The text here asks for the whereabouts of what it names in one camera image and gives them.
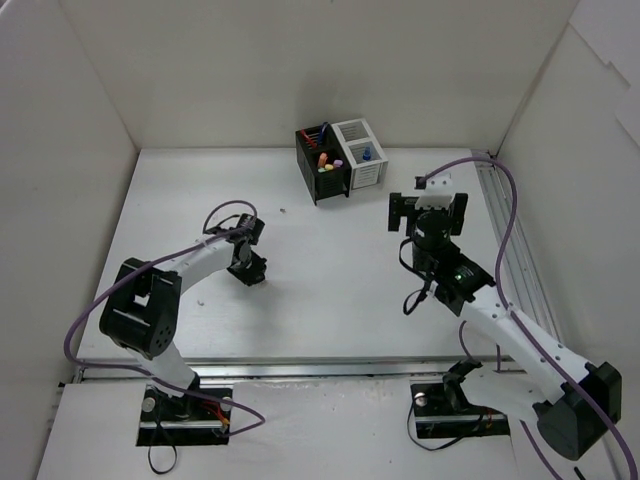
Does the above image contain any black pen holder box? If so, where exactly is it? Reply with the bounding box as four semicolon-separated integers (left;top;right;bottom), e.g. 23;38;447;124
295;123;351;204

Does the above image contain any white pen holder box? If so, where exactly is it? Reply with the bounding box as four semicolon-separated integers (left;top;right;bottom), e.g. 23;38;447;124
331;118;388;191

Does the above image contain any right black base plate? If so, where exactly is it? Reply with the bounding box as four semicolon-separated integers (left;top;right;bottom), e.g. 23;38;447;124
408;383;511;450

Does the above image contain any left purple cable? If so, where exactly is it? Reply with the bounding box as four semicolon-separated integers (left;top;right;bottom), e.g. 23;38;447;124
62;199;267;435

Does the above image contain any aluminium front rail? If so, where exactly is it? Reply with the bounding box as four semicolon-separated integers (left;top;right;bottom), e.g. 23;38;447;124
74;355;521;381

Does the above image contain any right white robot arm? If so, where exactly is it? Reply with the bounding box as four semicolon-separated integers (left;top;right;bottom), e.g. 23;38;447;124
388;193;622;461

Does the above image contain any blue gel pen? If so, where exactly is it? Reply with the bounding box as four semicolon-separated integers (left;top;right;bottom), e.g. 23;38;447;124
317;122;330;147

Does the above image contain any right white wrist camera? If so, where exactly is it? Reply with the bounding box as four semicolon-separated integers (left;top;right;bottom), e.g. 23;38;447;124
415;172;455;211

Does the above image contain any red gel pen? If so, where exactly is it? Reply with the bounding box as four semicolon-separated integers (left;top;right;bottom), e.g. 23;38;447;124
301;129;320;149

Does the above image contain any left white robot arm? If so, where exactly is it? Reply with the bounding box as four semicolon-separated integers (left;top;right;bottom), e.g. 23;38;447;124
99;214;266;420

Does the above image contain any aluminium side rail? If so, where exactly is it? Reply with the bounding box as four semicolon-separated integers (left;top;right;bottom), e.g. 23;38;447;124
471;150;562;339

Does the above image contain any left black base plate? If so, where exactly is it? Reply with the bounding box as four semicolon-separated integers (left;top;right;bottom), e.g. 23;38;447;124
136;384;232;447

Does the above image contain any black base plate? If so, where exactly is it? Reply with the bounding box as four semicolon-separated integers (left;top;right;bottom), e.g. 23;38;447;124
408;383;511;450
136;384;232;447

